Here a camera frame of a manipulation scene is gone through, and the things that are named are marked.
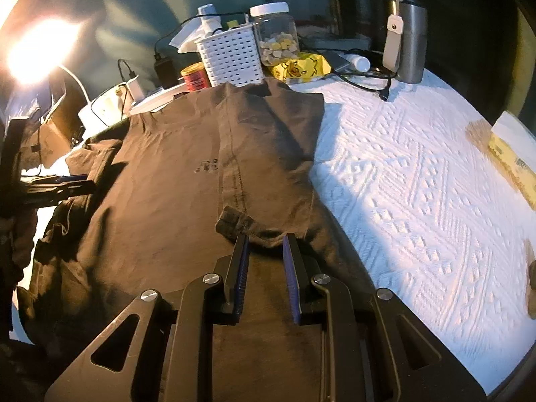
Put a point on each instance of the white perforated plastic basket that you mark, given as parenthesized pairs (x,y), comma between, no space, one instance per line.
(230,58)

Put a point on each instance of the black charger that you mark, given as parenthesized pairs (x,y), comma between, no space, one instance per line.
(165,71)

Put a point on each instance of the clear jar with white lid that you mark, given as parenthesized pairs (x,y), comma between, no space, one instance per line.
(274,29)

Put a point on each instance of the white charger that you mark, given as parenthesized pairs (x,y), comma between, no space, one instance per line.
(135,88)

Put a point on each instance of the white power strip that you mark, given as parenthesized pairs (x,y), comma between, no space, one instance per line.
(159,99)

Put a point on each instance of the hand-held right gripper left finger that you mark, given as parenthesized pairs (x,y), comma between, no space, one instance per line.
(240,270)

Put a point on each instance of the small white bottle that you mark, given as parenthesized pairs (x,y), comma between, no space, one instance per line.
(360,63)

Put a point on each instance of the red tin can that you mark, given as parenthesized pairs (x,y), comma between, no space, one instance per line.
(196,79)

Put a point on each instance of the white textured blanket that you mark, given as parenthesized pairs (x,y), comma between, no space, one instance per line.
(418,217)

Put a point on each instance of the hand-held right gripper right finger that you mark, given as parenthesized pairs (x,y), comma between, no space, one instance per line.
(289,278)

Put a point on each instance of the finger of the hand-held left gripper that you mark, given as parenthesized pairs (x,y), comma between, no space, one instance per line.
(63,186)

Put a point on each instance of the grey power bank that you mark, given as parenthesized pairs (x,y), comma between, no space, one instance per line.
(339,62)

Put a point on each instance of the brown printed t-shirt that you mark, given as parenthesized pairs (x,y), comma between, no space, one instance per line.
(167,201)

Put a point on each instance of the yellow tissue box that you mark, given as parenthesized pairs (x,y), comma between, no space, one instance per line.
(511,155)

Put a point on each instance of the brown cardboard box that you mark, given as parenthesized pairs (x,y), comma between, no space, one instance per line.
(58,130)

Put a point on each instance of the yellow duck print packet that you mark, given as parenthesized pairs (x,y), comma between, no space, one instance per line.
(299,69)

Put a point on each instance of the cream bear print mug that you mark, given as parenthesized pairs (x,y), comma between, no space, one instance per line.
(104,111)

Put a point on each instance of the white crumpled tissue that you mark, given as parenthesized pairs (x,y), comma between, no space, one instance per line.
(186,35)

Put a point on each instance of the white desk lamp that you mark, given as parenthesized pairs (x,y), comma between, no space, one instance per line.
(37,46)

